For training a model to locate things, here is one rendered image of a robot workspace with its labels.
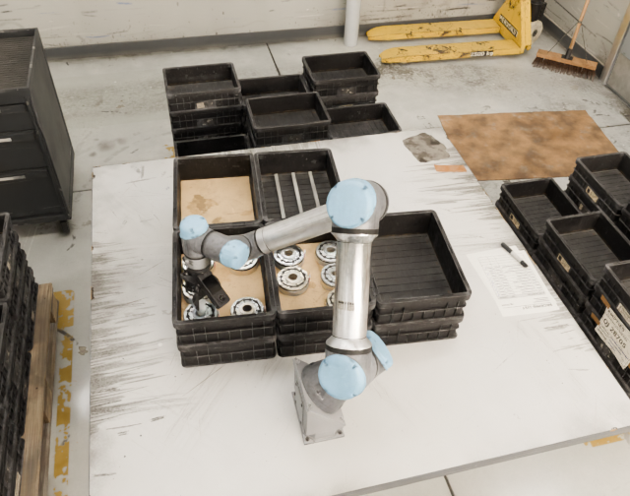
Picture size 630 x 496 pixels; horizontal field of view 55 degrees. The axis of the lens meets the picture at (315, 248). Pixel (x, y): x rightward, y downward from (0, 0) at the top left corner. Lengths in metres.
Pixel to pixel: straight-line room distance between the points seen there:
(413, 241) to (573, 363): 0.65
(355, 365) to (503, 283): 0.96
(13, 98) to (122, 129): 1.35
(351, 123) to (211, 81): 0.86
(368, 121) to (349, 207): 2.18
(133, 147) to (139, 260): 1.87
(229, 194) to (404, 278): 0.74
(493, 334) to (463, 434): 0.40
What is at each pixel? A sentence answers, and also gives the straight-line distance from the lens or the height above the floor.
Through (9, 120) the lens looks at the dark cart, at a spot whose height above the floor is 0.74.
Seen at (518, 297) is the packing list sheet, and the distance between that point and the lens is 2.27.
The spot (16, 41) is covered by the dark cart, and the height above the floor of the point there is 0.86.
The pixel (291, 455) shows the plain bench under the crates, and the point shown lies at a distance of 1.80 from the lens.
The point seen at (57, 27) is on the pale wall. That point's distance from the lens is 5.13.
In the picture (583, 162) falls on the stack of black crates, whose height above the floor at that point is 0.45.
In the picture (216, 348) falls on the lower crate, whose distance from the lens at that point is 1.88.
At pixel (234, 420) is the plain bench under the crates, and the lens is 1.86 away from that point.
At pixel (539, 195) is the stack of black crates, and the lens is 3.48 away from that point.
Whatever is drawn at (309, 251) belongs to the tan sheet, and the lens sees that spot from 2.10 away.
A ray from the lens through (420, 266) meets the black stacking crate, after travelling 2.10.
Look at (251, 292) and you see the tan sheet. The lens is 1.97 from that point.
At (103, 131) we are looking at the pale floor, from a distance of 4.29.
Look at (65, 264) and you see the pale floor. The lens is 3.39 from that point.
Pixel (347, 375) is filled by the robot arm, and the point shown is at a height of 1.07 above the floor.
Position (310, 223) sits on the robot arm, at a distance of 1.64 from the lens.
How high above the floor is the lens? 2.31
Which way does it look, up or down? 45 degrees down
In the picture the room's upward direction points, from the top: 3 degrees clockwise
